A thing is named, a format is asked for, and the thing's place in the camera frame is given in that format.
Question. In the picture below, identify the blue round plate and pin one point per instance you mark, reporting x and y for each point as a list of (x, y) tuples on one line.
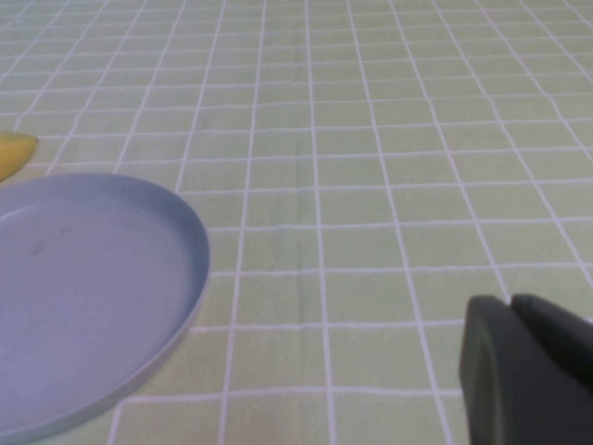
[(83, 296)]

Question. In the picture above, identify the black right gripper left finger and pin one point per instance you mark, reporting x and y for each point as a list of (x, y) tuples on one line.
[(505, 389)]

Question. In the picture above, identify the green checked tablecloth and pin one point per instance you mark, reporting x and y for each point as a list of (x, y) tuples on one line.
[(347, 185)]

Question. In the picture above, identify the small yellow banana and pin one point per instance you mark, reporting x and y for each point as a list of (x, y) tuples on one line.
[(14, 148)]

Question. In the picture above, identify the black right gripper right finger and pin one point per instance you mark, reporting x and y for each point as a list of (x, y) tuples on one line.
[(560, 334)]

